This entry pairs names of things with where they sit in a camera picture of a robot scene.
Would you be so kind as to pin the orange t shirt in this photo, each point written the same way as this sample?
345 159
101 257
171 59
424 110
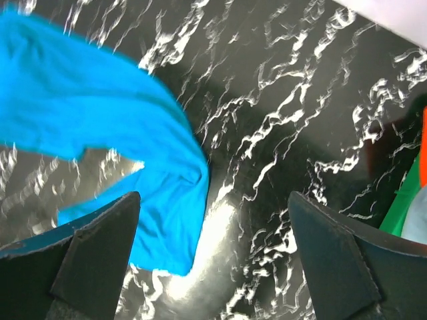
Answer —
423 152

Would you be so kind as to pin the green plastic tray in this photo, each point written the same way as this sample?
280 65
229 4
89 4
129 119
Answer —
394 220

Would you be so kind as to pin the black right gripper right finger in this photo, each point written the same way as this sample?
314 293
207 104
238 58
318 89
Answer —
354 270

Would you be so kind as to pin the blue t shirt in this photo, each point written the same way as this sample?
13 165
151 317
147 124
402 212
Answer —
61 96

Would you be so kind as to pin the grey t shirt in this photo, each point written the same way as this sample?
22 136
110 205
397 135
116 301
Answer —
414 227

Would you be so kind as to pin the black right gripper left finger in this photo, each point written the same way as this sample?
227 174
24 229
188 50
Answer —
72 271

